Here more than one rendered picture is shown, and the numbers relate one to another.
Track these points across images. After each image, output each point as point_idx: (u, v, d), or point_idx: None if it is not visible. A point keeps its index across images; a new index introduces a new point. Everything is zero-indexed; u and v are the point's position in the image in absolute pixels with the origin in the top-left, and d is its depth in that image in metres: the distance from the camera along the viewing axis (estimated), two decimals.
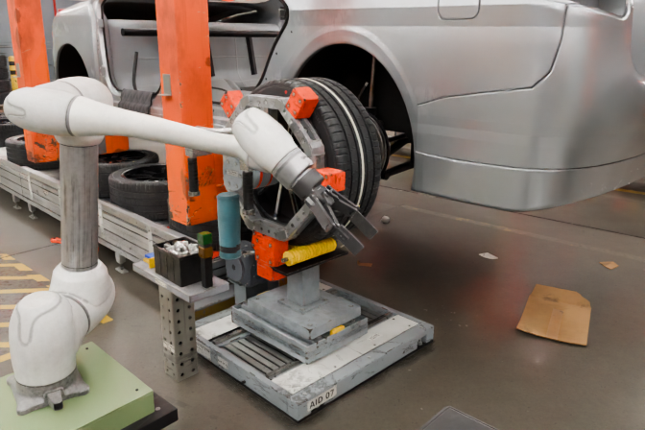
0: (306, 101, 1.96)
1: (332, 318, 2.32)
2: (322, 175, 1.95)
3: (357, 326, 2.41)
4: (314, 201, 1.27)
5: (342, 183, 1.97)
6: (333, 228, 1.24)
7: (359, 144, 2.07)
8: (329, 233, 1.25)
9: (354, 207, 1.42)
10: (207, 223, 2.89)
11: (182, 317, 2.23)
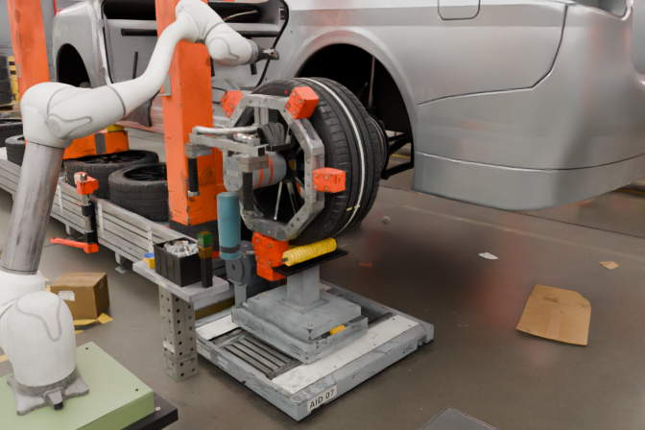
0: (306, 101, 1.96)
1: (332, 318, 2.32)
2: (322, 175, 1.95)
3: (357, 326, 2.41)
4: None
5: (342, 183, 1.97)
6: (261, 58, 2.18)
7: (359, 144, 2.07)
8: None
9: (276, 55, 2.14)
10: (207, 223, 2.89)
11: (182, 317, 2.23)
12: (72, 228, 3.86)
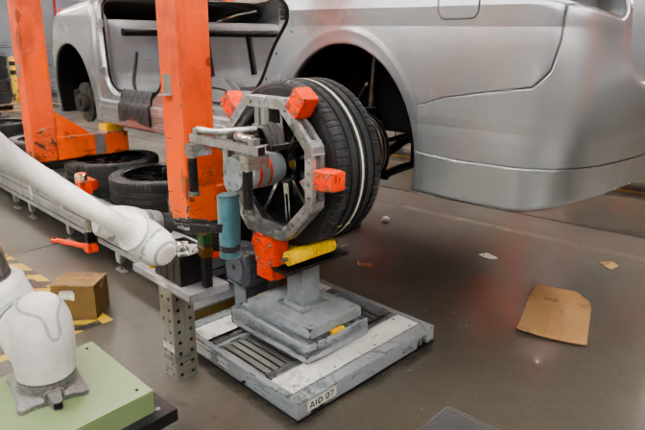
0: (306, 101, 1.96)
1: (332, 318, 2.32)
2: (322, 175, 1.94)
3: (357, 326, 2.41)
4: (190, 226, 1.82)
5: (342, 183, 1.97)
6: (210, 227, 1.88)
7: (362, 169, 2.08)
8: (207, 233, 1.89)
9: (181, 219, 1.97)
10: (207, 223, 2.89)
11: (182, 317, 2.23)
12: (72, 228, 3.86)
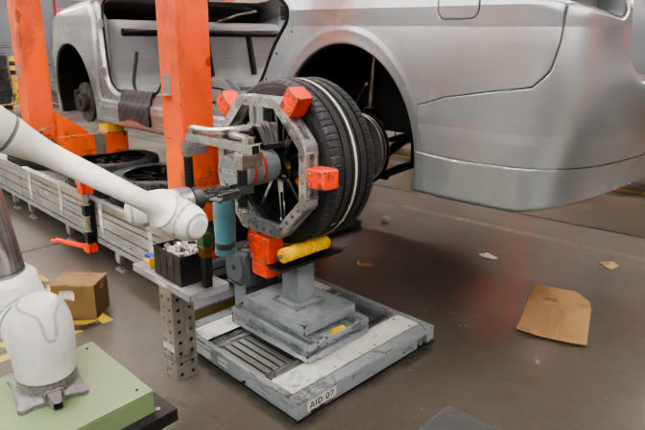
0: (299, 100, 1.98)
1: (326, 315, 2.35)
2: (316, 173, 1.97)
3: (358, 326, 2.42)
4: None
5: (335, 181, 1.99)
6: None
7: (355, 167, 2.10)
8: (226, 184, 1.94)
9: (239, 196, 1.88)
10: (207, 223, 2.89)
11: (182, 317, 2.23)
12: (72, 228, 3.86)
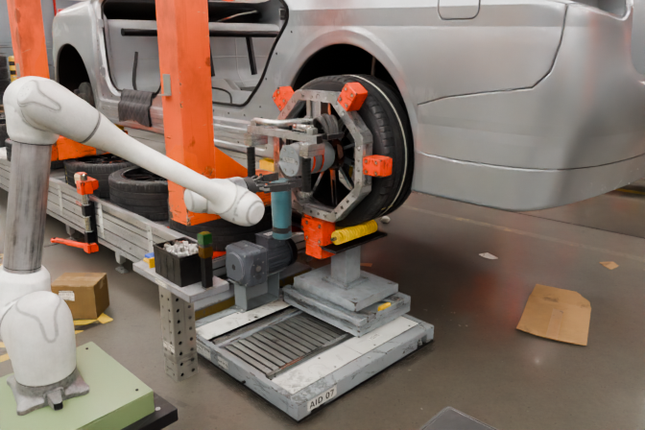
0: (357, 95, 2.19)
1: (373, 293, 2.55)
2: (372, 160, 2.18)
3: (401, 304, 2.62)
4: None
5: (389, 169, 2.20)
6: None
7: (405, 156, 2.31)
8: (259, 175, 2.10)
9: (290, 188, 1.97)
10: (207, 223, 2.89)
11: (182, 317, 2.23)
12: (72, 228, 3.86)
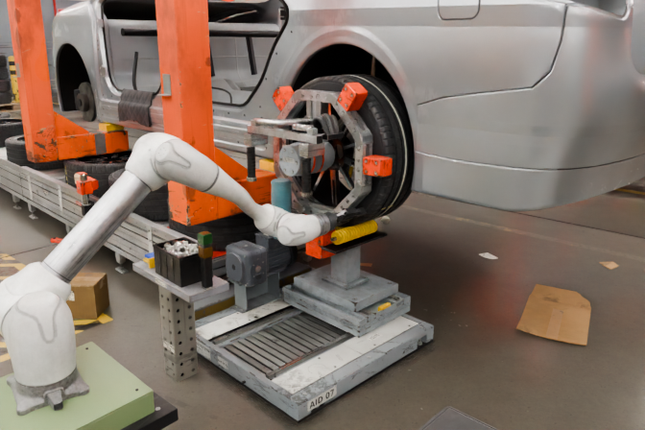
0: (357, 95, 2.19)
1: (373, 293, 2.55)
2: (372, 160, 2.18)
3: (401, 304, 2.62)
4: None
5: (389, 169, 2.20)
6: (348, 219, 2.34)
7: (405, 156, 2.31)
8: None
9: (356, 210, 2.29)
10: (207, 223, 2.89)
11: (182, 317, 2.23)
12: (72, 228, 3.86)
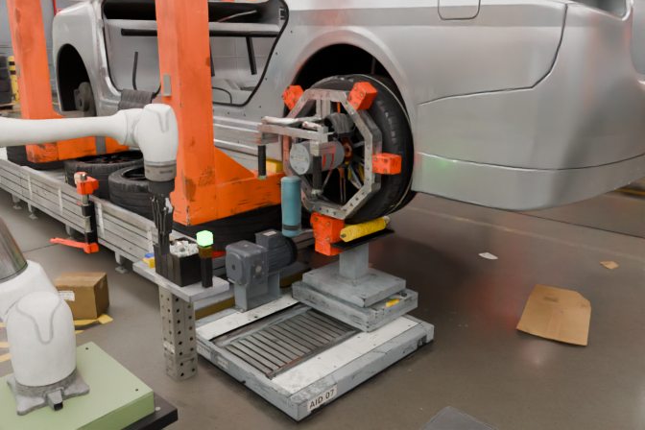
0: (368, 94, 2.23)
1: (382, 289, 2.59)
2: (382, 158, 2.22)
3: (409, 300, 2.66)
4: (153, 202, 1.71)
5: (398, 167, 2.24)
6: (157, 227, 1.71)
7: (414, 155, 2.35)
8: None
9: (166, 232, 1.66)
10: (207, 223, 2.89)
11: (182, 317, 2.23)
12: (72, 228, 3.86)
